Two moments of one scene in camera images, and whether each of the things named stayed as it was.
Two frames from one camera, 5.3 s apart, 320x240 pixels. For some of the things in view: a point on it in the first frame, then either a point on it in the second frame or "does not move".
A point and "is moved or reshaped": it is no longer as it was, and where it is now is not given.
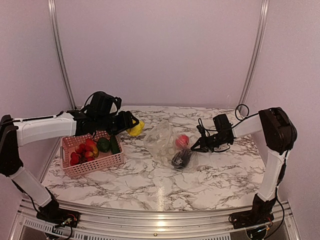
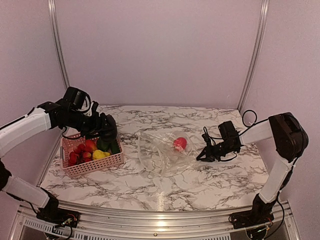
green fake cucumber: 115,148 does not move
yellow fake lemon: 137,129 to 98,154
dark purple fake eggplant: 180,159 is moved or reshaped
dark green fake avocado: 103,144 does not move
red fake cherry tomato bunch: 84,153 does not move
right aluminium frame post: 256,53 does not move
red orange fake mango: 95,152 to 91,145
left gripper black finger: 137,120 to 108,127
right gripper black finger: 199,142 to 209,158
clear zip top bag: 160,141 is moved or reshaped
